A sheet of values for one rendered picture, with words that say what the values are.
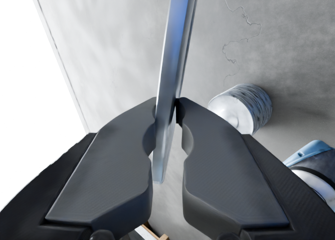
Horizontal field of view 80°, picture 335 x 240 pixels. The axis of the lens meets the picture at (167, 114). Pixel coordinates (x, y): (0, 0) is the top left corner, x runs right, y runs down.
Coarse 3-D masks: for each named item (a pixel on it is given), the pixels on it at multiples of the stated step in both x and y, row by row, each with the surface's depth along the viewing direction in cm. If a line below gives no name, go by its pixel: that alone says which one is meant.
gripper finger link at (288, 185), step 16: (256, 144) 8; (256, 160) 7; (272, 160) 7; (272, 176) 7; (288, 176) 7; (288, 192) 6; (304, 192) 6; (288, 208) 6; (304, 208) 6; (320, 208) 6; (304, 224) 5; (320, 224) 5
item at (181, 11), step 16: (176, 0) 8; (192, 0) 10; (176, 16) 8; (192, 16) 26; (176, 32) 8; (176, 48) 8; (176, 64) 9; (160, 80) 9; (176, 80) 9; (160, 96) 9; (176, 96) 12; (160, 112) 10; (160, 128) 10; (160, 144) 11; (160, 160) 12; (160, 176) 14
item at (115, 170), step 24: (120, 120) 9; (144, 120) 9; (96, 144) 8; (120, 144) 8; (144, 144) 9; (96, 168) 7; (120, 168) 7; (144, 168) 7; (72, 192) 6; (96, 192) 6; (120, 192) 6; (144, 192) 6; (48, 216) 5; (72, 216) 5; (96, 216) 5; (120, 216) 6; (144, 216) 7
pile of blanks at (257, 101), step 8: (232, 88) 116; (240, 88) 113; (248, 88) 112; (256, 88) 114; (216, 96) 114; (232, 96) 105; (240, 96) 105; (248, 96) 106; (256, 96) 109; (264, 96) 111; (248, 104) 101; (256, 104) 105; (264, 104) 109; (256, 112) 103; (264, 112) 108; (256, 120) 102; (264, 120) 111; (256, 128) 105
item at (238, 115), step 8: (224, 96) 107; (208, 104) 117; (216, 104) 113; (224, 104) 109; (232, 104) 106; (240, 104) 102; (216, 112) 116; (224, 112) 111; (232, 112) 107; (240, 112) 104; (248, 112) 101; (232, 120) 109; (240, 120) 106; (248, 120) 102; (240, 128) 108; (248, 128) 104
